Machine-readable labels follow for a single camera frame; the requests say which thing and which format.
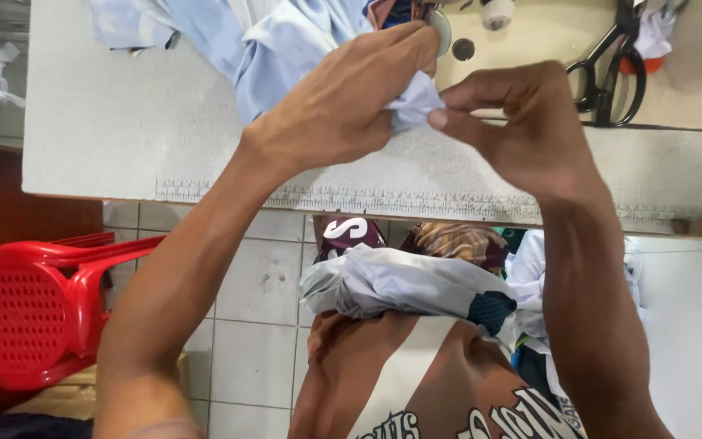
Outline small orange object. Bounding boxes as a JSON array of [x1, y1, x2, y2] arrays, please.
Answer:
[[618, 55, 664, 76]]

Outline cream sewing machine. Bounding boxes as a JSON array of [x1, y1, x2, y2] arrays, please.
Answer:
[[433, 0, 702, 133]]

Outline pale blue fabric piece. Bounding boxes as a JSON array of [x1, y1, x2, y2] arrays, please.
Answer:
[[89, 0, 180, 54]]

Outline red plastic stool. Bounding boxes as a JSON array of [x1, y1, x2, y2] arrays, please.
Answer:
[[0, 232, 167, 391]]

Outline maroon cloth with white print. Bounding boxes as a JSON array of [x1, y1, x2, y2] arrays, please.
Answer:
[[314, 216, 389, 263]]

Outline brown patterned cloth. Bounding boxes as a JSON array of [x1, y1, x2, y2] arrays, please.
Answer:
[[399, 222, 510, 278]]

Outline white thread spool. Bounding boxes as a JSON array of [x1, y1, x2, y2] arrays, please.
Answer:
[[481, 0, 516, 32]]

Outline grey white fabric bundle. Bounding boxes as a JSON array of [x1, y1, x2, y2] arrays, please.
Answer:
[[299, 243, 519, 353]]

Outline white cloth scrap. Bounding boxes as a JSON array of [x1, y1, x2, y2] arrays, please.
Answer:
[[633, 0, 680, 60]]

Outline black scissors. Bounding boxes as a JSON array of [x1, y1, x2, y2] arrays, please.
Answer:
[[565, 0, 648, 128]]

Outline brown and white printed shirt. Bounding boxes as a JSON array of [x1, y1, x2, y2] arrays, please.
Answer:
[[288, 310, 589, 439]]

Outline dark fabric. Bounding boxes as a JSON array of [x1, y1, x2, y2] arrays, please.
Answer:
[[0, 413, 94, 439]]

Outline person's left hand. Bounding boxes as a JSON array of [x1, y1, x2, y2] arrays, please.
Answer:
[[243, 21, 443, 182]]

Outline light blue fabric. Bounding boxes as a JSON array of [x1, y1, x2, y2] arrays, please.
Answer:
[[165, 0, 447, 133]]

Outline person's right hand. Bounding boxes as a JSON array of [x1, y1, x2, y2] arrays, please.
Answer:
[[427, 60, 609, 203]]

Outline round metal disc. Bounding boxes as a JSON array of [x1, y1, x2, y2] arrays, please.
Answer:
[[427, 6, 453, 60]]

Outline brown and blue fabric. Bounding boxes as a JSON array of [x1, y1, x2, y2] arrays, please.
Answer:
[[365, 0, 426, 31]]

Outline white garment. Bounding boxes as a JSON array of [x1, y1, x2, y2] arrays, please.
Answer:
[[505, 228, 646, 422]]

